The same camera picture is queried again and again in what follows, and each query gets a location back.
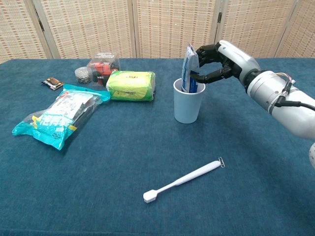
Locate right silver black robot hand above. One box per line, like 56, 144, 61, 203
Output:
190, 39, 261, 87

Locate blue white toothpaste tube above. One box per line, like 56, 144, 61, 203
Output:
181, 43, 200, 94

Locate white toothbrush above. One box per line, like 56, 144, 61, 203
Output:
143, 161, 221, 204

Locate white plastic cup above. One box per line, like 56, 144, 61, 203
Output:
173, 78, 206, 124

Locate green tissue pack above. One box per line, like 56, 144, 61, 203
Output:
106, 70, 157, 102

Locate woven folding screen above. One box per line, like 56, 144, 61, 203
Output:
0, 0, 315, 65

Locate clear box with red contents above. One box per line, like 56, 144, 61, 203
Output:
86, 52, 122, 88

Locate small brown snack packet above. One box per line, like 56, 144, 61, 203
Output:
40, 77, 64, 91

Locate blue table cloth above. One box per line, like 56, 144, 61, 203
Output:
0, 58, 315, 236

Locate teal clear snack bag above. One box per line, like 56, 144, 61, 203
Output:
11, 84, 112, 151

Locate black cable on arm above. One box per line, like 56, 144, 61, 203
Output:
274, 80, 315, 112

